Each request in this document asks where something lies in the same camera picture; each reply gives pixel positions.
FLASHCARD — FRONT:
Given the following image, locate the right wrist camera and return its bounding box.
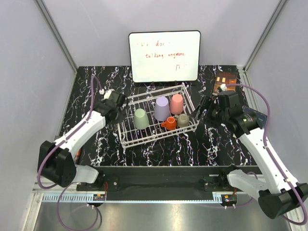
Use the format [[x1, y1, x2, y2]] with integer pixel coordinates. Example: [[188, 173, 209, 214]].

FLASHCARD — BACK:
[[218, 84, 228, 94]]

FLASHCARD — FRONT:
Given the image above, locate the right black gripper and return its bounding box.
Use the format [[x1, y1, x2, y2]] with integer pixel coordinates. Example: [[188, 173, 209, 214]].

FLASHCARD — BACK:
[[189, 96, 229, 129]]

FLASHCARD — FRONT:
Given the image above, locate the white cable duct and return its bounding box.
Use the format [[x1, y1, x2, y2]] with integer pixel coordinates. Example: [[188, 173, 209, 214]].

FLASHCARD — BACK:
[[42, 193, 106, 203]]

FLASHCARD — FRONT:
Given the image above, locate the white wire dish rack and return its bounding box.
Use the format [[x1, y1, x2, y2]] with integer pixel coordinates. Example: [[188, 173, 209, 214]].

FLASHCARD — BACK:
[[117, 84, 199, 148]]

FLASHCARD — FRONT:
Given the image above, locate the black marble mat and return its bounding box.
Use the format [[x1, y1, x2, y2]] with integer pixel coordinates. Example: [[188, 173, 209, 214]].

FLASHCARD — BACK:
[[60, 66, 255, 167]]

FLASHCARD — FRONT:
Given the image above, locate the blue cover book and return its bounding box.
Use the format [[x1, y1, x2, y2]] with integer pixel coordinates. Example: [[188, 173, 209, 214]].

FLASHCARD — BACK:
[[243, 106, 267, 128]]

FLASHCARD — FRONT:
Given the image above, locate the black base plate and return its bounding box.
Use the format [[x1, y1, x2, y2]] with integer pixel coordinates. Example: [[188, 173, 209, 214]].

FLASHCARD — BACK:
[[77, 166, 234, 202]]

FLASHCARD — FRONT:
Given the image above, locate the pink plastic cup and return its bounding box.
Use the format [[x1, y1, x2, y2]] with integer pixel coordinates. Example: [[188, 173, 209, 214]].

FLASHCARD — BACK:
[[169, 94, 183, 115]]

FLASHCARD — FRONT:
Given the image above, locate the green plastic cup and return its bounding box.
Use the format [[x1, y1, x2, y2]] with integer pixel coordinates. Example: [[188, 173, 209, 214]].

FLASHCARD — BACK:
[[134, 108, 149, 129]]

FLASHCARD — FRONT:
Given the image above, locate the tale of two cities book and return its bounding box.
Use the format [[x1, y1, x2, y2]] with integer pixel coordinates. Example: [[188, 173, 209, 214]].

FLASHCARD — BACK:
[[73, 149, 81, 163]]

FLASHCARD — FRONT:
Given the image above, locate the purple plastic cup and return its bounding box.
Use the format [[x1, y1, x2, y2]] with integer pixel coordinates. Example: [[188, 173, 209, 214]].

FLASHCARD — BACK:
[[154, 96, 169, 121]]

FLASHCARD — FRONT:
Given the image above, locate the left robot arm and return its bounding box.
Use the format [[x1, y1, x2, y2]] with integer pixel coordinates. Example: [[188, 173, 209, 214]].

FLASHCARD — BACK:
[[37, 90, 128, 191]]

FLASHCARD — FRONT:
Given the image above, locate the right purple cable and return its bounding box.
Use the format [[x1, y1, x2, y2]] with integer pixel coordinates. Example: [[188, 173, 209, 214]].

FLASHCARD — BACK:
[[218, 83, 307, 226]]

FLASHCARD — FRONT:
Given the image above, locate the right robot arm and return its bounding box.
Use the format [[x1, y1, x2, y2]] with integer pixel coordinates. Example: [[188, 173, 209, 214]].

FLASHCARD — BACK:
[[190, 90, 308, 219]]

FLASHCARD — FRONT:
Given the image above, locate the orange ceramic mug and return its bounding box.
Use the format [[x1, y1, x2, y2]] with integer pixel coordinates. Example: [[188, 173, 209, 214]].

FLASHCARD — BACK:
[[161, 116, 177, 131]]

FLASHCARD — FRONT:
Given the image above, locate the orange cover book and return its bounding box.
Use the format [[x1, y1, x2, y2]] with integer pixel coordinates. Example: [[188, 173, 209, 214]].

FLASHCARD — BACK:
[[212, 71, 237, 95]]

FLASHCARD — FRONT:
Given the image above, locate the beige ceramic mug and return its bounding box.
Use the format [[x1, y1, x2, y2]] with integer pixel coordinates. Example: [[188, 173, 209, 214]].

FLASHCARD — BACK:
[[174, 114, 190, 128]]

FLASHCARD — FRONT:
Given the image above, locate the white whiteboard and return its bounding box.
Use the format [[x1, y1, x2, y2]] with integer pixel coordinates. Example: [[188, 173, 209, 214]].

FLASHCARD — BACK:
[[128, 30, 201, 83]]

